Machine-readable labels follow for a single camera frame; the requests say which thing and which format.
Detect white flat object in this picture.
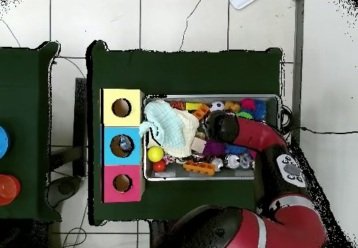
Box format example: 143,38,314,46
228,0,259,10

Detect crushed clear plastic bottle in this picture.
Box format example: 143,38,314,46
118,134,133,152

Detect purple spiky ball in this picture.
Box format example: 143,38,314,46
202,139,226,157

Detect cream waffle cloth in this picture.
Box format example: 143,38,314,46
146,110,200,159

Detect yellow ball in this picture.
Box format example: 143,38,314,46
147,145,164,163

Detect black floor cable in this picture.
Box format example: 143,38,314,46
300,126,358,135

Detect green covered side table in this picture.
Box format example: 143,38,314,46
0,41,62,222

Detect mint waffle cloth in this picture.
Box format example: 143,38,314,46
138,99,186,148

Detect blue spiky toy with eyes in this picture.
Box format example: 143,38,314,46
224,143,250,155

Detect blue cup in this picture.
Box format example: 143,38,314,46
0,125,11,159

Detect red ball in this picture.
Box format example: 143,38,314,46
152,159,168,173

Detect orange flat toy plate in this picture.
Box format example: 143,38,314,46
182,159,217,176

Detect grey metal rail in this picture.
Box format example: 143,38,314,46
289,0,306,147

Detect dark green table cloth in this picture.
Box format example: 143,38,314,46
87,40,283,226

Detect wire mesh bin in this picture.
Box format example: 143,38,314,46
143,94,282,182

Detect wooden box with three holes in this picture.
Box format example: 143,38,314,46
99,88,146,203

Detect silver drink can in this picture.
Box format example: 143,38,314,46
224,153,241,169

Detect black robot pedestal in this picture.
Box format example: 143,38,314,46
149,219,176,248

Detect red cup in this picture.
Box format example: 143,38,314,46
0,174,22,206

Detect small soccer ball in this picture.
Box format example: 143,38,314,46
209,100,226,112

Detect orange toy brick with pegs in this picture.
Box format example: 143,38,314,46
192,103,210,120

